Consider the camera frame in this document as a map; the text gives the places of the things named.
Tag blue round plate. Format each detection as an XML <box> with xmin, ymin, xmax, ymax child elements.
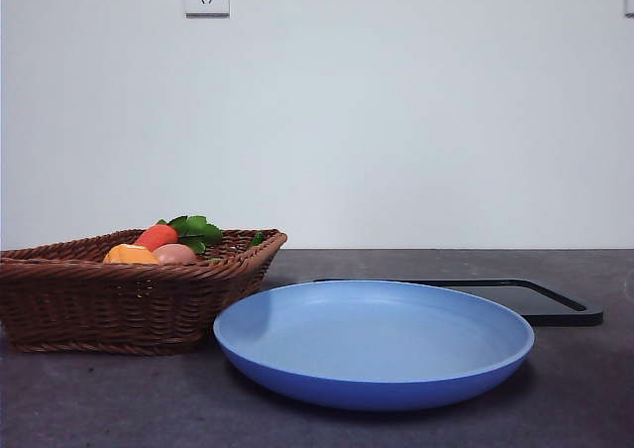
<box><xmin>213</xmin><ymin>280</ymin><xmax>536</xmax><ymax>412</ymax></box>

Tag yellow corn cob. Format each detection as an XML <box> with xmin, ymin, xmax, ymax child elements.
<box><xmin>102</xmin><ymin>243</ymin><xmax>160</xmax><ymax>266</ymax></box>

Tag brown wicker basket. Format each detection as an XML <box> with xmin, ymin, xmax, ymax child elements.
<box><xmin>0</xmin><ymin>227</ymin><xmax>289</xmax><ymax>357</ymax></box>

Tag pale brown egg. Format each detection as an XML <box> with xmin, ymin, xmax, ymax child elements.
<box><xmin>152</xmin><ymin>243</ymin><xmax>198</xmax><ymax>266</ymax></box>

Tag orange carrot with green leaves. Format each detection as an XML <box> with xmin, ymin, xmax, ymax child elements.
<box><xmin>134</xmin><ymin>214</ymin><xmax>224</xmax><ymax>255</ymax></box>

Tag black rectangular tray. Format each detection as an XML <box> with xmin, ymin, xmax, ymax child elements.
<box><xmin>313</xmin><ymin>278</ymin><xmax>604</xmax><ymax>327</ymax></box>

